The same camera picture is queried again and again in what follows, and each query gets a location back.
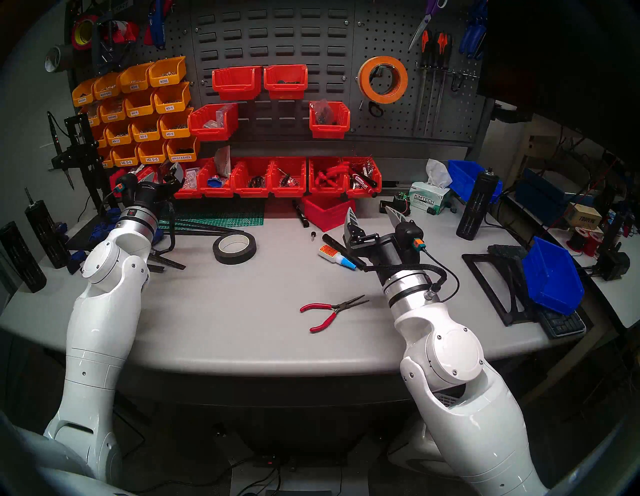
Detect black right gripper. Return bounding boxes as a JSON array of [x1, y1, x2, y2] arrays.
[[342, 205, 426, 276]]

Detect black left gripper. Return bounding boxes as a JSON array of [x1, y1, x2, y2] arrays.
[[132, 162, 185, 213]]

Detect orange tape roll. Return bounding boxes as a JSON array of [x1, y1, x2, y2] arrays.
[[357, 56, 409, 105]]

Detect black tape roll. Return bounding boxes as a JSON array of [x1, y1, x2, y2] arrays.
[[212, 231, 257, 265]]

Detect red tape roll yellow core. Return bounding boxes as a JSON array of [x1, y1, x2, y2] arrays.
[[71, 14, 101, 51]]

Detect small circuit board device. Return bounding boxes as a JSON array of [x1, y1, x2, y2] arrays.
[[379, 192, 412, 217]]

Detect red shelf bin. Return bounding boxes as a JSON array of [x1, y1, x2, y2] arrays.
[[109, 167, 153, 197], [197, 159, 238, 197], [175, 162, 203, 198], [308, 157, 351, 196], [347, 157, 383, 198], [231, 157, 275, 197], [270, 157, 308, 197]]

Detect thick black marker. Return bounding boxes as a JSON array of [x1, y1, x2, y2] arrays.
[[322, 233, 367, 271]]

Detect loose red plastic bin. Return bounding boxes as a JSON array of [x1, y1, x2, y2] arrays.
[[302, 195, 357, 232]]

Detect glue bottle with blue cap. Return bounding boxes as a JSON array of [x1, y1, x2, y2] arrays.
[[318, 245, 358, 272]]

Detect Kimtech tissue box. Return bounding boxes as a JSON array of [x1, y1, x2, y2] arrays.
[[409, 159, 453, 216]]

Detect green cutting mat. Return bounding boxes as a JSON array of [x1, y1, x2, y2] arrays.
[[160, 197, 265, 230]]

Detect blue plastic bin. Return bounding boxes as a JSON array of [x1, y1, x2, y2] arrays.
[[447, 160, 503, 203], [522, 237, 586, 316]]

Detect tall black bottle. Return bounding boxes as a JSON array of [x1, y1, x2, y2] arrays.
[[456, 168, 502, 242]]

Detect black soldering iron pen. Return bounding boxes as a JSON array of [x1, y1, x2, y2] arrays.
[[46, 111, 75, 190]]

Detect black cylinder with rod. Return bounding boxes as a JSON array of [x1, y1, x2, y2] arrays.
[[24, 187, 71, 269]]

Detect red and black hanging clamp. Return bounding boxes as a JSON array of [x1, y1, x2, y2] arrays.
[[95, 5, 141, 66]]

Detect blue and red hanging tool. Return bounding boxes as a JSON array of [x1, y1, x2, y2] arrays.
[[145, 0, 173, 50]]

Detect dark blue crate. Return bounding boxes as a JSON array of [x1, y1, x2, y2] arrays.
[[515, 170, 571, 221]]

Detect metal tool rack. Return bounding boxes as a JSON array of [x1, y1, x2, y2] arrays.
[[417, 67, 478, 81]]

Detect black ribbed cylinder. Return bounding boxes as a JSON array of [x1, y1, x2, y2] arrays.
[[0, 221, 47, 293]]

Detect small cardboard box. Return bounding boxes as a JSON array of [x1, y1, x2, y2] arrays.
[[565, 202, 603, 230]]

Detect black keyboard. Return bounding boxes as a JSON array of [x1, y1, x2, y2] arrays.
[[537, 307, 587, 338]]

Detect white air purifier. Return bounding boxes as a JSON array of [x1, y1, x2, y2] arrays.
[[387, 415, 451, 476]]

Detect black monitor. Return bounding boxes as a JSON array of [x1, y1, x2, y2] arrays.
[[477, 0, 640, 156]]

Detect black desk device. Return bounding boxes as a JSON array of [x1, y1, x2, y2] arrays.
[[595, 250, 631, 281]]

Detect black power strip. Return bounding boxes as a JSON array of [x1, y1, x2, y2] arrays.
[[252, 452, 348, 471]]

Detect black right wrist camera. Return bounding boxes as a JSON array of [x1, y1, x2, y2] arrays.
[[395, 221, 427, 253]]

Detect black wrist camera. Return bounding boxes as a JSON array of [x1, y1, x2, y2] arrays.
[[112, 174, 139, 201], [395, 221, 427, 253]]

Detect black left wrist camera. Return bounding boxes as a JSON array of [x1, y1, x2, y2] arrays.
[[112, 174, 139, 201]]

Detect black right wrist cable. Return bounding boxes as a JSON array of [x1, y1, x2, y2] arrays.
[[365, 250, 461, 303]]

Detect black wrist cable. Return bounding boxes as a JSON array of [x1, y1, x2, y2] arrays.
[[165, 200, 177, 253], [365, 250, 461, 303]]

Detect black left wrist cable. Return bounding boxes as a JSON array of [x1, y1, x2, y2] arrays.
[[165, 200, 177, 253]]

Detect red wall bin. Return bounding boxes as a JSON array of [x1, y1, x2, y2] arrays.
[[264, 64, 309, 101], [188, 103, 240, 142], [212, 66, 263, 101], [309, 101, 352, 139]]

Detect red cable bundle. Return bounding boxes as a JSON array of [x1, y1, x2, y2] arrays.
[[315, 165, 351, 188]]

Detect red-handled needle-nose pliers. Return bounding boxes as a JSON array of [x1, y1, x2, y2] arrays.
[[300, 294, 370, 334]]

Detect black frame stand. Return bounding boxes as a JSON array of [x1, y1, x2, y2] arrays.
[[462, 244, 541, 327]]

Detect grey duct tape roll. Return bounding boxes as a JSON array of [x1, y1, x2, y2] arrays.
[[44, 44, 76, 73]]

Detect grey pegboard wall panel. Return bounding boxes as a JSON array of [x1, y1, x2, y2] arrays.
[[65, 0, 493, 148]]

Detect blue-handled hanging pliers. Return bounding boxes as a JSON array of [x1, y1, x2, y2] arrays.
[[459, 20, 478, 56], [470, 0, 490, 58]]

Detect red wire spool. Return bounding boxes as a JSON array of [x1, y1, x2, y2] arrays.
[[570, 226, 598, 253]]

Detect purple-handled scissors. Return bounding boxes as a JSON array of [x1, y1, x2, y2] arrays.
[[407, 0, 448, 51]]

